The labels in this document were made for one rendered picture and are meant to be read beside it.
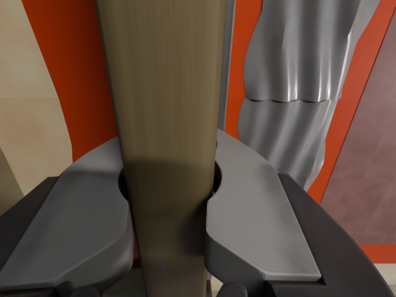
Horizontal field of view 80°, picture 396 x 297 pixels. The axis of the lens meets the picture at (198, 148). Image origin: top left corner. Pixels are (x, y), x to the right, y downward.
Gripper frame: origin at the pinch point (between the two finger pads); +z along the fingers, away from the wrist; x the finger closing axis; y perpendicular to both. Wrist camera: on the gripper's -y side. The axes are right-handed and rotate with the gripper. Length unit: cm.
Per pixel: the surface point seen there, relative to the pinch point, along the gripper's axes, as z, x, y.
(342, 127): 5.5, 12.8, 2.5
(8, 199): 4.0, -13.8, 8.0
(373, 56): 5.5, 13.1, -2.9
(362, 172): 5.5, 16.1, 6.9
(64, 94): 5.5, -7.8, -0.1
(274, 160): 5.0, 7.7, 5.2
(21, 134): 5.5, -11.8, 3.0
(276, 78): 5.0, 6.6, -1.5
